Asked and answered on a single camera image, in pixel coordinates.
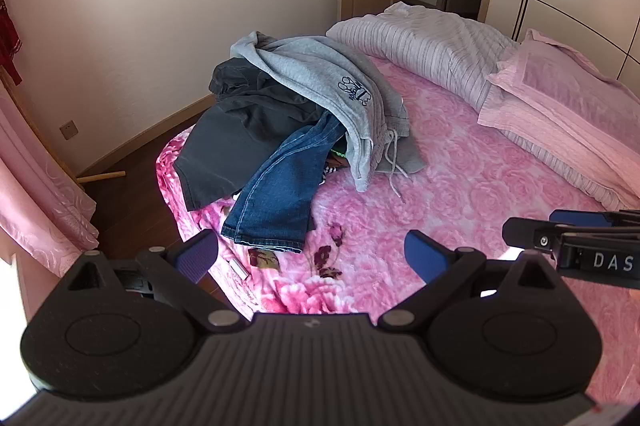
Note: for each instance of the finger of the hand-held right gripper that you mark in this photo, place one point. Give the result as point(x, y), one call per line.
point(530, 233)
point(590, 218)

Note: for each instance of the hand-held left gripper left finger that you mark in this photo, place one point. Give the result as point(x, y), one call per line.
point(196, 256)

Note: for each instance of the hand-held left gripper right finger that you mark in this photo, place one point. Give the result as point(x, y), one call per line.
point(425, 256)

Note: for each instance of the blue jeans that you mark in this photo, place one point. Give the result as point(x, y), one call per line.
point(280, 196)

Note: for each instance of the grey sweatpants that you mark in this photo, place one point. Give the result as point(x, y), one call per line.
point(310, 70)

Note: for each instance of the white blanket tag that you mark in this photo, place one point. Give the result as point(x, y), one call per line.
point(239, 268)

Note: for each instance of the pink floral blanket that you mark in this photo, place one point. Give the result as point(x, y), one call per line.
point(450, 186)

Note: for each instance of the pink ribbed pillow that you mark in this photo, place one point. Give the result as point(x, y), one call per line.
point(540, 140)

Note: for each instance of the wooden stick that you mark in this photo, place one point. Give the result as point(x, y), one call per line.
point(100, 177)

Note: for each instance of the green striped garment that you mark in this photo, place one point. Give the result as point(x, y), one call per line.
point(336, 163)

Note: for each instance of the dark grey garment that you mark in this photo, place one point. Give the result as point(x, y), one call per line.
point(235, 130)

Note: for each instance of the pink curtain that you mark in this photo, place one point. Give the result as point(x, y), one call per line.
point(35, 186)

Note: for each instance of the striped quilt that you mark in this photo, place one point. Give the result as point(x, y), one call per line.
point(430, 40)

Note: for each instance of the red cloth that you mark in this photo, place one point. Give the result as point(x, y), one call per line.
point(7, 35)

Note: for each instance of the beige wall socket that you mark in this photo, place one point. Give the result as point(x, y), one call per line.
point(69, 130)

